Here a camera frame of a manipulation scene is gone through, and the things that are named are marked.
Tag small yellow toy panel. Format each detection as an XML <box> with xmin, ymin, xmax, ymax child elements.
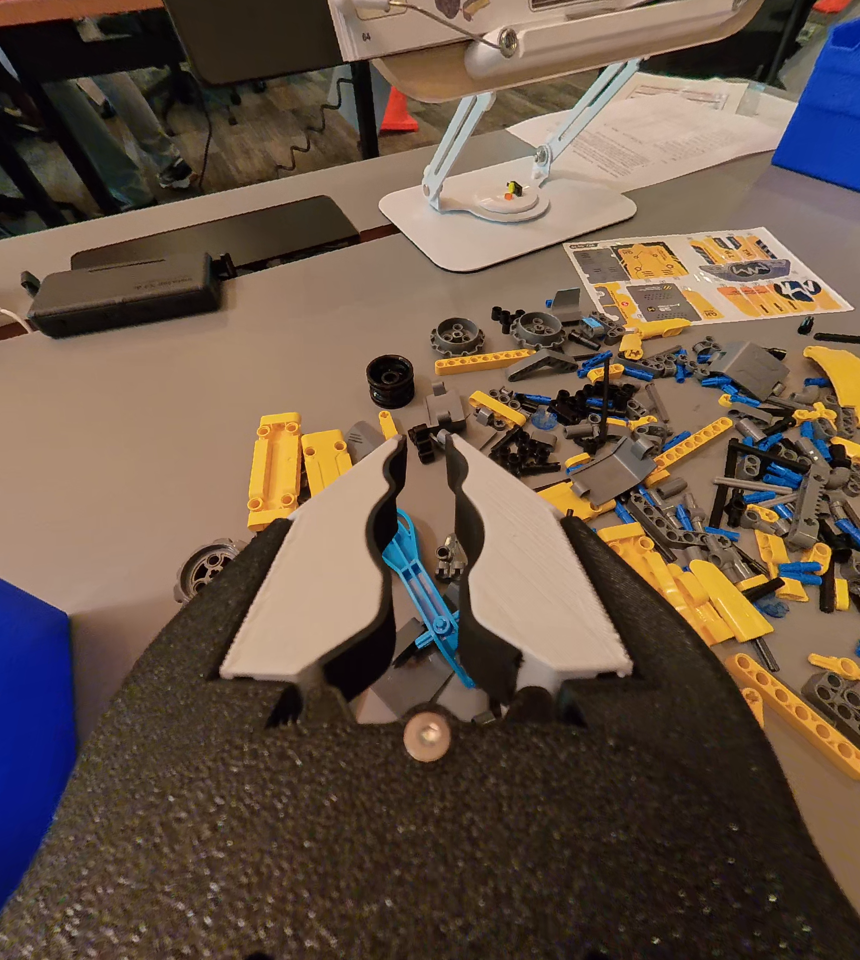
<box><xmin>301</xmin><ymin>429</ymin><xmax>354</xmax><ymax>500</ymax></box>

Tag white paper sheets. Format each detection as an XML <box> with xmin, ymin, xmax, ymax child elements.
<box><xmin>508</xmin><ymin>71</ymin><xmax>787</xmax><ymax>189</ymax></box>

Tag blue bin with tag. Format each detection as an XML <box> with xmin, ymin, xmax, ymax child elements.
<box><xmin>771</xmin><ymin>0</ymin><xmax>860</xmax><ymax>210</ymax></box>

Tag long yellow toy beam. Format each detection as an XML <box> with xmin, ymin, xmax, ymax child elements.
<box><xmin>433</xmin><ymin>348</ymin><xmax>536</xmax><ymax>376</ymax></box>
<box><xmin>724</xmin><ymin>652</ymin><xmax>860</xmax><ymax>785</ymax></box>

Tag grey toy wheel hub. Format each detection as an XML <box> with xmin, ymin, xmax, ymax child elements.
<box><xmin>511</xmin><ymin>311</ymin><xmax>566</xmax><ymax>350</ymax></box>
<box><xmin>173</xmin><ymin>538</ymin><xmax>247</xmax><ymax>605</ymax></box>
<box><xmin>431</xmin><ymin>318</ymin><xmax>485</xmax><ymax>357</ymax></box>

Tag curved yellow toy panel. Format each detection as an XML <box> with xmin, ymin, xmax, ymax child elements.
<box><xmin>803</xmin><ymin>345</ymin><xmax>860</xmax><ymax>429</ymax></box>

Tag instruction booklet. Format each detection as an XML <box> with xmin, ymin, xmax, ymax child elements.
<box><xmin>328</xmin><ymin>0</ymin><xmax>738</xmax><ymax>63</ymax></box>

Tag coiled black cable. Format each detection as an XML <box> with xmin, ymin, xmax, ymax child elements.
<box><xmin>276</xmin><ymin>82</ymin><xmax>348</xmax><ymax>177</ymax></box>

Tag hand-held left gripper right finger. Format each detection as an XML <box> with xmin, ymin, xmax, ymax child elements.
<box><xmin>445</xmin><ymin>435</ymin><xmax>633</xmax><ymax>702</ymax></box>

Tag pile of toy building pieces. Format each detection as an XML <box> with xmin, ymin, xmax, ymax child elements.
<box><xmin>381</xmin><ymin>300</ymin><xmax>860</xmax><ymax>785</ymax></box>

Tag dark grey toy beam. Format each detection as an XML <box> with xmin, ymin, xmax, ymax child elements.
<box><xmin>801</xmin><ymin>671</ymin><xmax>860</xmax><ymax>762</ymax></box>

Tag white book stand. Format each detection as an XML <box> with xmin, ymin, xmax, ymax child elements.
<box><xmin>373</xmin><ymin>0</ymin><xmax>764</xmax><ymax>275</ymax></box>

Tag plain blue bin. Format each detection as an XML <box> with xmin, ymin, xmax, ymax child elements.
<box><xmin>0</xmin><ymin>546</ymin><xmax>77</xmax><ymax>960</ymax></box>

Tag black flat pad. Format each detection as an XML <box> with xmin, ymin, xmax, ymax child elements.
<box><xmin>70</xmin><ymin>195</ymin><xmax>362</xmax><ymax>271</ymax></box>

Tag black power adapter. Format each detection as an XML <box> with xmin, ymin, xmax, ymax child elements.
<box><xmin>22</xmin><ymin>251</ymin><xmax>236</xmax><ymax>339</ymax></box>

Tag yellow sticker sheet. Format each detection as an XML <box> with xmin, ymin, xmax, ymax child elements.
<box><xmin>563</xmin><ymin>227</ymin><xmax>854</xmax><ymax>327</ymax></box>

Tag dark panel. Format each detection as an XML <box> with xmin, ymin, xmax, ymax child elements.
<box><xmin>163</xmin><ymin>0</ymin><xmax>344</xmax><ymax>85</ymax></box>

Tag large yellow toy panel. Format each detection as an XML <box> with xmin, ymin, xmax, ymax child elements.
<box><xmin>247</xmin><ymin>412</ymin><xmax>303</xmax><ymax>532</ymax></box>

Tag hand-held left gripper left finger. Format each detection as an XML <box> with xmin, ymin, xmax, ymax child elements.
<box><xmin>218</xmin><ymin>435</ymin><xmax>408</xmax><ymax>695</ymax></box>

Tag orange cone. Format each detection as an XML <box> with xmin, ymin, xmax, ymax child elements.
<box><xmin>379</xmin><ymin>86</ymin><xmax>419</xmax><ymax>135</ymax></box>

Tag black toy wheel rim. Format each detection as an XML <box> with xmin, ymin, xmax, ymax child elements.
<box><xmin>366</xmin><ymin>356</ymin><xmax>417</xmax><ymax>410</ymax></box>

